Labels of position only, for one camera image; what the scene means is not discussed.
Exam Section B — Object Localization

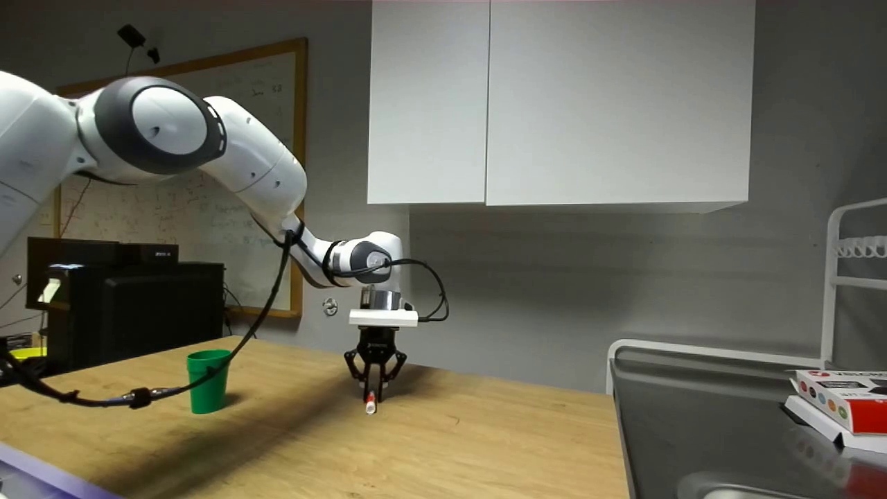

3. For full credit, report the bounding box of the wood framed whiteboard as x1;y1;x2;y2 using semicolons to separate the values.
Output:
53;37;310;320

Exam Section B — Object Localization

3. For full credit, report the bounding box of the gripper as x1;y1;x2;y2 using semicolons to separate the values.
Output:
344;326;408;403

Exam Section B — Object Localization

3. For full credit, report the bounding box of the red and white box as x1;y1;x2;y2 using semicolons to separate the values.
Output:
789;369;887;437

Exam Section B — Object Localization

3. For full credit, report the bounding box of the black computer case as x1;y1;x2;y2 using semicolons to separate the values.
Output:
44;261;227;376

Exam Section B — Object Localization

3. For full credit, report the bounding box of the purple board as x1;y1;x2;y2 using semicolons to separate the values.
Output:
0;442;122;499

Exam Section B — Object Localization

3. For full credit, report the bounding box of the black monitor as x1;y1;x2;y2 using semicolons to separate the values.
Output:
26;236;180;313

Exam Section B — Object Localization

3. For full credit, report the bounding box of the green plastic cup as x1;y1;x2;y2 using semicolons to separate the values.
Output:
186;349;234;416

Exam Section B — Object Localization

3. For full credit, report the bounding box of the steel sink unit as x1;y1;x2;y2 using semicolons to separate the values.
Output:
606;338;887;499

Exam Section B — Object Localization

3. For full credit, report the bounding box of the white dish rack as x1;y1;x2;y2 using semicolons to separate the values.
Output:
820;197;887;369

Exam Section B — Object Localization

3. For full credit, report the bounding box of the flat white box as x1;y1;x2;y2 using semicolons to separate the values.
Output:
784;394;887;455

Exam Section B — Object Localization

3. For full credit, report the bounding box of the narrow white cabinet door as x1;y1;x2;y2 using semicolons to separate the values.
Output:
367;0;491;206

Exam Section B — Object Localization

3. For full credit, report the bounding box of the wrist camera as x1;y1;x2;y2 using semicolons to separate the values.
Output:
348;309;420;328

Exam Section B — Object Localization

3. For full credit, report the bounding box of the wide white cabinet door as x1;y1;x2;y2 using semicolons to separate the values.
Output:
485;0;757;207

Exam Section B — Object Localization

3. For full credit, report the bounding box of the white wall cabinet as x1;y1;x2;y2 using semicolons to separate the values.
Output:
367;0;757;215

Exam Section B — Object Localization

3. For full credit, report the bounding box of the black device on wall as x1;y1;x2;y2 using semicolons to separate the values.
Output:
116;24;162;65

